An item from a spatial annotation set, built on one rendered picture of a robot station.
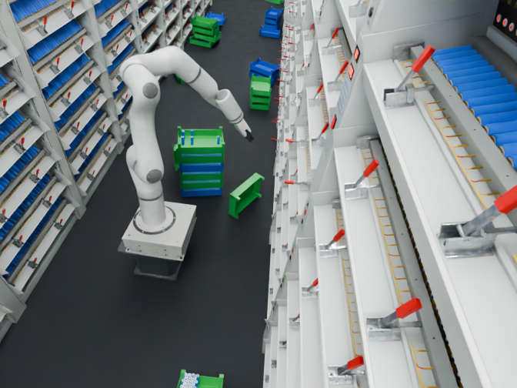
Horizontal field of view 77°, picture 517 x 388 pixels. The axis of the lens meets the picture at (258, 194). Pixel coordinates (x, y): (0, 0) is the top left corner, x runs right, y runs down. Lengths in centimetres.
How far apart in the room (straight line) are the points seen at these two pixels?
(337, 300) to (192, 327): 127
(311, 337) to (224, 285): 117
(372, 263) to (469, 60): 35
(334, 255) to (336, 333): 18
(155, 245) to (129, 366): 59
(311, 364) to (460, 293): 61
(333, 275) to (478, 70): 47
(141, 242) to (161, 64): 85
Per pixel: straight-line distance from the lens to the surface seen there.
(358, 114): 74
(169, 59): 138
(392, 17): 67
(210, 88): 150
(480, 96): 55
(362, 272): 55
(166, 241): 171
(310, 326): 93
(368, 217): 62
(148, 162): 148
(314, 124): 122
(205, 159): 223
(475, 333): 32
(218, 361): 185
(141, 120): 142
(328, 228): 85
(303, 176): 128
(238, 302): 198
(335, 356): 70
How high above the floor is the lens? 177
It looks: 45 degrees down
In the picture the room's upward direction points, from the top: 9 degrees clockwise
